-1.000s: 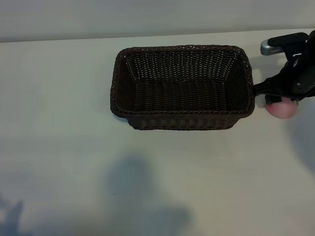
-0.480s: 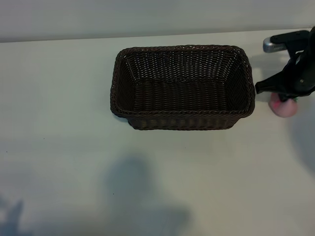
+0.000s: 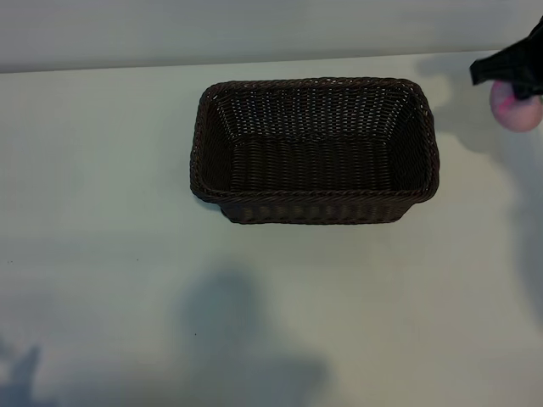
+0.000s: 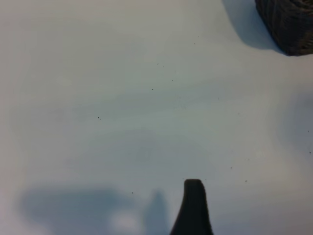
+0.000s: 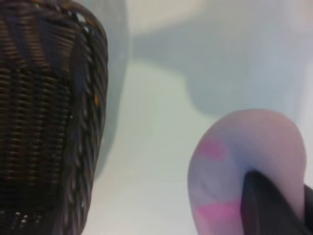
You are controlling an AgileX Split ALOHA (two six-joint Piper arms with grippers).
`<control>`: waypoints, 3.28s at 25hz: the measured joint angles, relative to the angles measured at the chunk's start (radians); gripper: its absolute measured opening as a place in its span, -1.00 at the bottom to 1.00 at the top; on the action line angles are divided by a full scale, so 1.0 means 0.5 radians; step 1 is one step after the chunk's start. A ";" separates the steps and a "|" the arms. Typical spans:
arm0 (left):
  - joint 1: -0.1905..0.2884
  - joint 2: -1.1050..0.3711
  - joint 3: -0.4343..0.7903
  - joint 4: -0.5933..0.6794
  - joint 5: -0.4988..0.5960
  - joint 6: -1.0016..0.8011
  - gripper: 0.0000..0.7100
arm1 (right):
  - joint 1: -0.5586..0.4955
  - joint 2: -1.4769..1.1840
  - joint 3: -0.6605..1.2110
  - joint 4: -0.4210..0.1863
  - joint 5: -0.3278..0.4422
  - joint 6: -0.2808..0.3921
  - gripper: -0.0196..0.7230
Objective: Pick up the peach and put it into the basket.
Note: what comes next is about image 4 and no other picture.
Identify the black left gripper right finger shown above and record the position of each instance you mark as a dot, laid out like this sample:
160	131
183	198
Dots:
207	221

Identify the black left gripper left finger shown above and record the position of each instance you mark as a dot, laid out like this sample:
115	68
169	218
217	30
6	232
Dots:
190	213

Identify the dark brown woven basket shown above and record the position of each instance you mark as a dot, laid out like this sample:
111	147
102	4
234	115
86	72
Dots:
291	24

